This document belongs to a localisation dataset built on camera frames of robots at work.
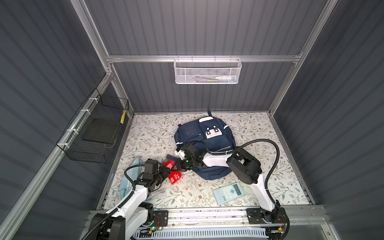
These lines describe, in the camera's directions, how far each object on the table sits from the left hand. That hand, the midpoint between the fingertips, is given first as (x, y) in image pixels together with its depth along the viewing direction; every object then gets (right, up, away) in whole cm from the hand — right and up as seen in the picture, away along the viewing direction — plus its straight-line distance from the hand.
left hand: (169, 170), depth 88 cm
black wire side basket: (-37, +37, -9) cm, 53 cm away
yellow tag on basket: (-25, +32, -4) cm, 41 cm away
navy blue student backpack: (+29, +21, +10) cm, 37 cm away
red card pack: (+3, -3, -2) cm, 5 cm away
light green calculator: (+34, -10, -8) cm, 36 cm away
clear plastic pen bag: (-6, -11, -7) cm, 14 cm away
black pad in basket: (-32, +25, -12) cm, 42 cm away
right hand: (+2, -1, 0) cm, 2 cm away
